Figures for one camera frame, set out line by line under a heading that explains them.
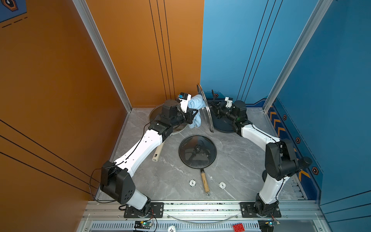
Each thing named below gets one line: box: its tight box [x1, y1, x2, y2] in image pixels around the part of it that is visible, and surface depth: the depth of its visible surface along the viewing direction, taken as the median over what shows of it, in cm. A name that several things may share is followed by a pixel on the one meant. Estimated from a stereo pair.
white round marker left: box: [188, 178, 197, 188], surface depth 84 cm
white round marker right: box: [219, 181, 227, 189], surface depth 83 cm
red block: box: [232, 222, 245, 232], surface depth 69 cm
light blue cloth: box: [187, 94, 206, 129], surface depth 74 cm
